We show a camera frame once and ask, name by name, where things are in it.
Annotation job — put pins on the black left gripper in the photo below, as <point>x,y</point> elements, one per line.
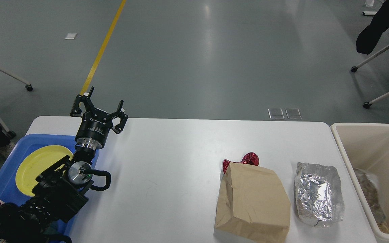
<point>95,127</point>

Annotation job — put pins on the yellow plastic plate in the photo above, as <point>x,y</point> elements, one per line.
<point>35,163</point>

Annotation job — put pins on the red foil wrapper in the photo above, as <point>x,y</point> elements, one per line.
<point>250,158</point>

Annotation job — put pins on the brown paper bag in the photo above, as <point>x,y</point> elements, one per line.
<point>252,203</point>

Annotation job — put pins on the aluminium foil sheet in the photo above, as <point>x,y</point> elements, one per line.
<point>318,194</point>

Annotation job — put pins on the clear plastic bag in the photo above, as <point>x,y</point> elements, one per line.
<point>369,184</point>

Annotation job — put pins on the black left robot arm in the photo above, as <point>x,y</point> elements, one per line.
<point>80,169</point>

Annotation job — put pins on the blue plastic tray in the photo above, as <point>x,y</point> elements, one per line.
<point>5,175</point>

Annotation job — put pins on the metal floor plate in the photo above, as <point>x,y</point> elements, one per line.
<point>281,114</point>

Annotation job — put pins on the beige plastic bin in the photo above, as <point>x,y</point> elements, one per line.
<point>366,146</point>

